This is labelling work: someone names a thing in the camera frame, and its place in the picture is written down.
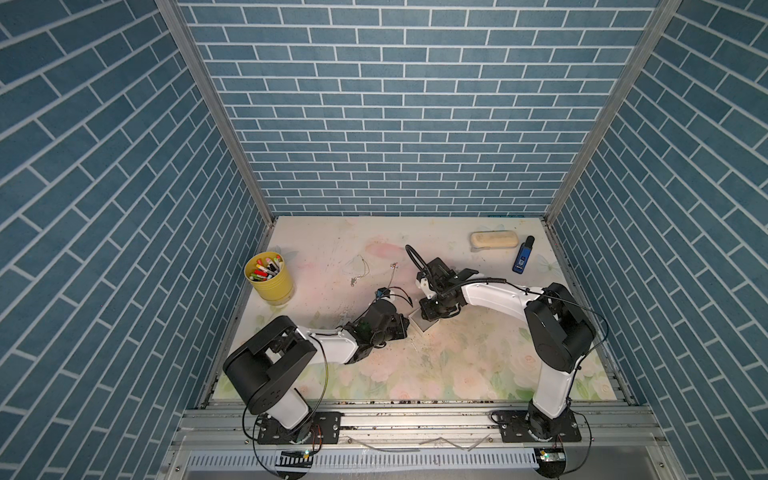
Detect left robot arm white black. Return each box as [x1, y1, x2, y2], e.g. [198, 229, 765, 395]
[223, 298, 410, 431]

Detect blue black marker pen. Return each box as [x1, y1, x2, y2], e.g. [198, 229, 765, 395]
[512, 236, 535, 274]

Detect yellow cup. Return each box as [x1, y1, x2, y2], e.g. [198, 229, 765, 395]
[244, 252, 295, 306]

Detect markers in cup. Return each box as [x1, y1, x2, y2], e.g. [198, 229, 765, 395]
[245, 254, 284, 282]

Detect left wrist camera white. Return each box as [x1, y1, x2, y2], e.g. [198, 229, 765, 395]
[375, 287, 391, 301]

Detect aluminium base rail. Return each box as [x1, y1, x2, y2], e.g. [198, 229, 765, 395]
[160, 401, 684, 479]

